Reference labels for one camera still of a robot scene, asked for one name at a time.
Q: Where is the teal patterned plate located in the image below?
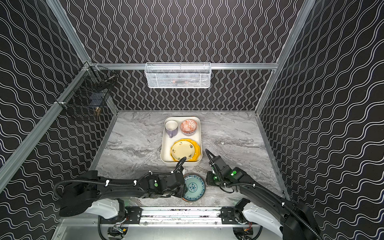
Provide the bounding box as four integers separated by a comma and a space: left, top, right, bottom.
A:
182, 174, 206, 202

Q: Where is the white plastic bin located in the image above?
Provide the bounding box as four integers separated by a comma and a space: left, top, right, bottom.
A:
161, 116, 203, 167

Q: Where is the yellow dotted scalloped plate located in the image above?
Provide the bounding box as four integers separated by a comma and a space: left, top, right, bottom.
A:
175, 139, 201, 162

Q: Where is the cream plate with characters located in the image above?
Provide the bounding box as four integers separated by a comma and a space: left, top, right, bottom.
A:
171, 140, 196, 162

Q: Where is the lavender mug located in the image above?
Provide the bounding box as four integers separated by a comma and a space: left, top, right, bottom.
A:
165, 120, 179, 138

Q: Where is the red patterned bowl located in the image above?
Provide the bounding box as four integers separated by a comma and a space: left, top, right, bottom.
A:
180, 119, 198, 132

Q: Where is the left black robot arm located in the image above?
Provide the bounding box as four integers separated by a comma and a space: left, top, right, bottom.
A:
53, 157, 187, 223

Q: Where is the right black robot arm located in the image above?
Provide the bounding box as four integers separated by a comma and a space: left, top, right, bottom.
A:
205, 150, 322, 240

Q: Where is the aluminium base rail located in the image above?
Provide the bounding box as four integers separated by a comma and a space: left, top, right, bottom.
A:
59, 205, 304, 228

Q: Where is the clear wire wall basket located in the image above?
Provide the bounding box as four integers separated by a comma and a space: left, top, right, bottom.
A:
145, 62, 212, 89

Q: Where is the black wire wall basket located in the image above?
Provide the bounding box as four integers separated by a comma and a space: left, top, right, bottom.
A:
58, 62, 118, 122

